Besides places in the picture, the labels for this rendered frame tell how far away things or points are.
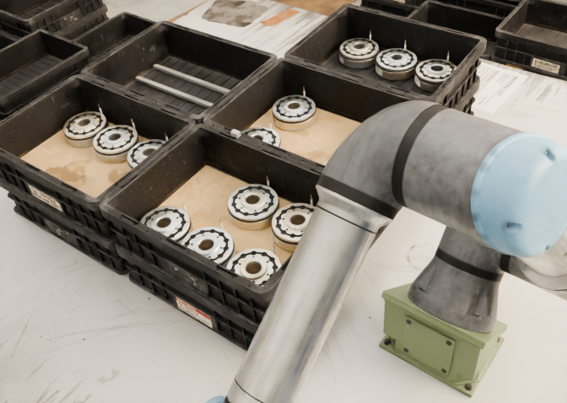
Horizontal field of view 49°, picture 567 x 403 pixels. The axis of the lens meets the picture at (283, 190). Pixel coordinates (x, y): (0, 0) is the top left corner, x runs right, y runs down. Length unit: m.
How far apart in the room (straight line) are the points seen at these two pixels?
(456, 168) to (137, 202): 0.80
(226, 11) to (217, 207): 1.11
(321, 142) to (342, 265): 0.76
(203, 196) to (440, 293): 0.54
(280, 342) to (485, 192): 0.27
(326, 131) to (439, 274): 0.52
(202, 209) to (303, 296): 0.64
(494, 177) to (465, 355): 0.54
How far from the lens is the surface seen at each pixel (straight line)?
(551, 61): 2.33
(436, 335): 1.09
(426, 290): 1.09
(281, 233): 1.18
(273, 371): 0.71
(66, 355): 1.32
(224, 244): 1.18
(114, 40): 2.91
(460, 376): 1.16
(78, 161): 1.51
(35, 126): 1.59
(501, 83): 1.87
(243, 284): 1.02
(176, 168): 1.33
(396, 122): 0.66
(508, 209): 0.60
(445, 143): 0.63
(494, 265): 1.07
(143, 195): 1.29
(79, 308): 1.38
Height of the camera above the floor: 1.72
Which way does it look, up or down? 43 degrees down
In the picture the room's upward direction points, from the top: 6 degrees counter-clockwise
